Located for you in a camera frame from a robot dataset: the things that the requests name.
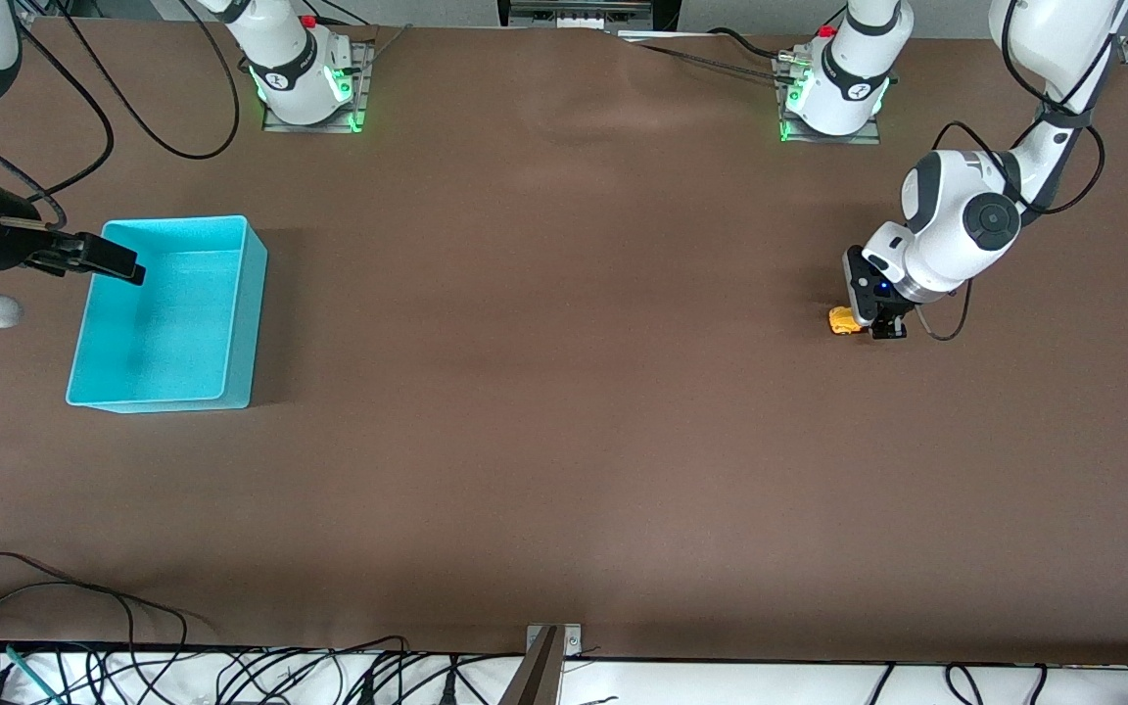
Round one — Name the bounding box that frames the dark camera stand post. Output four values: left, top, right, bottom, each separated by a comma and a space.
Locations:
497, 627, 563, 705

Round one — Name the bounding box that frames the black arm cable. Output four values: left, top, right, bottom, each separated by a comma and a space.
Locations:
14, 22, 117, 200
916, 0, 1110, 343
55, 0, 241, 162
0, 117, 68, 232

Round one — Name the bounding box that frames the grey socket strip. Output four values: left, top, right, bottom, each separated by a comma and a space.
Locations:
497, 0, 681, 32

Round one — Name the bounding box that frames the turquoise plastic bin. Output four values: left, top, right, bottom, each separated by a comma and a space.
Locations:
65, 215, 268, 414

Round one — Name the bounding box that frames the silver table edge bracket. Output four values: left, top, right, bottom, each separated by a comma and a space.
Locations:
525, 624, 583, 657

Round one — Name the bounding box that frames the brown table cover sheet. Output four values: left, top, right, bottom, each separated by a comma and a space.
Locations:
0, 18, 1128, 669

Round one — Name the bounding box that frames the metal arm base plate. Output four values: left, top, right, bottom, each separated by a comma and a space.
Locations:
260, 39, 374, 134
775, 54, 884, 146

